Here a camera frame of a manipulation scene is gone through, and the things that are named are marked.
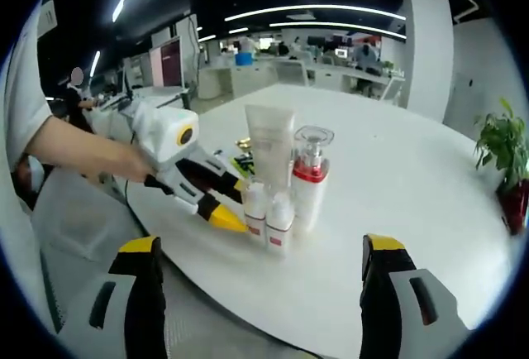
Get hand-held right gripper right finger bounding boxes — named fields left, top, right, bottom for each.
left=359, top=232, right=473, bottom=359

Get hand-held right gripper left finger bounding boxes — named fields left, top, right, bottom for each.
left=74, top=234, right=166, bottom=359

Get green black skincare sachet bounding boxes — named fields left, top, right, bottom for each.
left=229, top=150, right=255, bottom=179

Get small white skincare bottle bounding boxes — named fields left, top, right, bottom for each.
left=264, top=191, right=296, bottom=255
left=243, top=176, right=269, bottom=245

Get white skincare tube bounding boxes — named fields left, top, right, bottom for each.
left=243, top=103, right=297, bottom=189

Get white red-collared skincare bottle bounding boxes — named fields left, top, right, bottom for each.
left=291, top=125, right=336, bottom=237

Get person's left hand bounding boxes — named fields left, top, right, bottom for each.
left=110, top=153, right=155, bottom=185

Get large monitor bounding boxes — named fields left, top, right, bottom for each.
left=149, top=36, right=184, bottom=89

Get white office desks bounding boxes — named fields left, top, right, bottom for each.
left=197, top=55, right=408, bottom=106

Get ceiling air conditioner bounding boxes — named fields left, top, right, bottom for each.
left=38, top=0, right=58, bottom=38

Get green plant in red pot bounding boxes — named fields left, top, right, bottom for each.
left=473, top=97, right=529, bottom=237

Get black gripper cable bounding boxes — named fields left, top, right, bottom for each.
left=122, top=179, right=142, bottom=220

